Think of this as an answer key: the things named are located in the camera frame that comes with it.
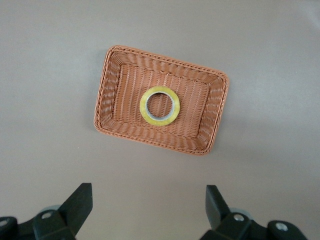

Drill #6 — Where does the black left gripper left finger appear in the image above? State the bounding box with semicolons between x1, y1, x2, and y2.
0;182;94;240

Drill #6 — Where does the yellow packing tape roll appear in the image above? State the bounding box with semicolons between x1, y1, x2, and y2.
139;85;181;127

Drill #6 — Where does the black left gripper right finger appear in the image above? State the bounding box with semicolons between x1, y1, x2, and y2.
199;184;311;240

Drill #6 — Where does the brown woven rectangular basket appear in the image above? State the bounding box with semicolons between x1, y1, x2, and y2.
93;44;230;157

